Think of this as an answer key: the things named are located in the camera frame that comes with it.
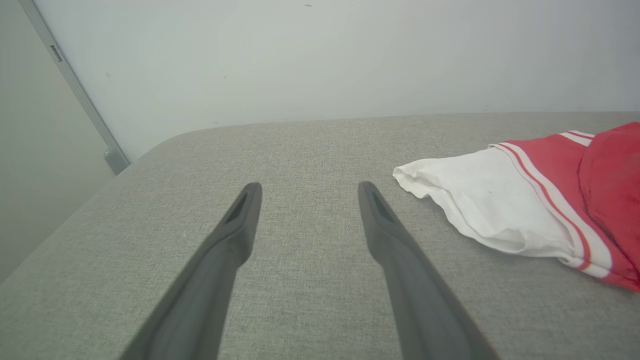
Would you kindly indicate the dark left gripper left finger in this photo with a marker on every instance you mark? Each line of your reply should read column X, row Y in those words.
column 200, row 310

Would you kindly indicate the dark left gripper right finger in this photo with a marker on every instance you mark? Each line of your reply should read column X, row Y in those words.
column 425, row 320

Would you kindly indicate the red white basketball jersey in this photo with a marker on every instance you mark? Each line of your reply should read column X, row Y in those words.
column 500, row 200

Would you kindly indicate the grey metal wall rail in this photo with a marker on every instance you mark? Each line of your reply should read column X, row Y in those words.
column 75, row 82

